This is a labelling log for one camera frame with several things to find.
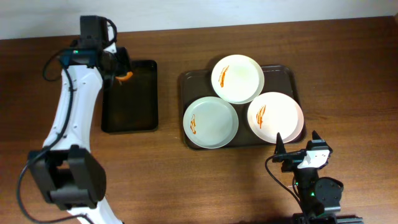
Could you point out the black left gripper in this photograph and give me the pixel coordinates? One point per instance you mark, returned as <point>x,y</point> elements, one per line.
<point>121,62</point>

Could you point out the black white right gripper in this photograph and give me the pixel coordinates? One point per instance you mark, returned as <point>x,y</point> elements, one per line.
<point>292,157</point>

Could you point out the green orange sponge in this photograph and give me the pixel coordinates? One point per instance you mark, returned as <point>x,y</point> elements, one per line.
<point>125,78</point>

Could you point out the white plate back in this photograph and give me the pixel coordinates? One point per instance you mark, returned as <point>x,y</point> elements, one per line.
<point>237,79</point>

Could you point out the white plate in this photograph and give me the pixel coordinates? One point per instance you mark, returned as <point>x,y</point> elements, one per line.
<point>210,122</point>
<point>237,79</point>
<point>273,113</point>

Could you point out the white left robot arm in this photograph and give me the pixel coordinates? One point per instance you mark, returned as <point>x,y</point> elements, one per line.
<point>64,170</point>

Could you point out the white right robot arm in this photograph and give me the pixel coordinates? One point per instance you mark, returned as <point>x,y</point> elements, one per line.
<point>318,197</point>

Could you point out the small black tray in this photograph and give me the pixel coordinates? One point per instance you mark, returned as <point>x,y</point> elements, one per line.
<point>131,106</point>

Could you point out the large brown tray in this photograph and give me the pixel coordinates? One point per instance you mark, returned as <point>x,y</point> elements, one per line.
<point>197,84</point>

